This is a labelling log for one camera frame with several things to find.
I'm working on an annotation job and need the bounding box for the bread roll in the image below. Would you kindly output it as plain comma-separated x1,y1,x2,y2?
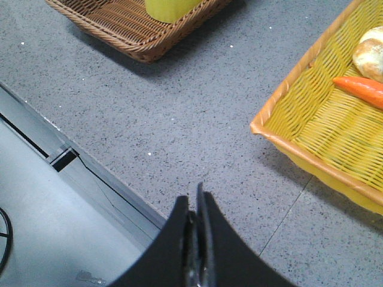
352,26,382,83

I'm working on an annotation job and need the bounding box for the yellow woven basket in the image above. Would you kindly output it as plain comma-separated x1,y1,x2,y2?
250,1,382,214

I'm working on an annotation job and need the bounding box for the brown wicker basket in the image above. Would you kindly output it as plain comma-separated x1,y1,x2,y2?
47,1,229,63

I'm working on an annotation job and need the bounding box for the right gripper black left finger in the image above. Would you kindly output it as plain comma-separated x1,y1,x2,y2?
111,196,196,286

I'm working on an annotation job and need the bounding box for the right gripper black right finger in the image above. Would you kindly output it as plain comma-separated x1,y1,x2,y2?
197,183,294,286

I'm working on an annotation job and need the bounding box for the yellow tape roll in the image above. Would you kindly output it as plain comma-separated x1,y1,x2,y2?
144,0,201,23

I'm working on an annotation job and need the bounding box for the orange toy carrot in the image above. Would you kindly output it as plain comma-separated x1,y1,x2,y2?
333,77,382,109

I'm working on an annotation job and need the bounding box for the black cable on floor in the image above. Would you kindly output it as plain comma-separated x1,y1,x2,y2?
0,207,14,271

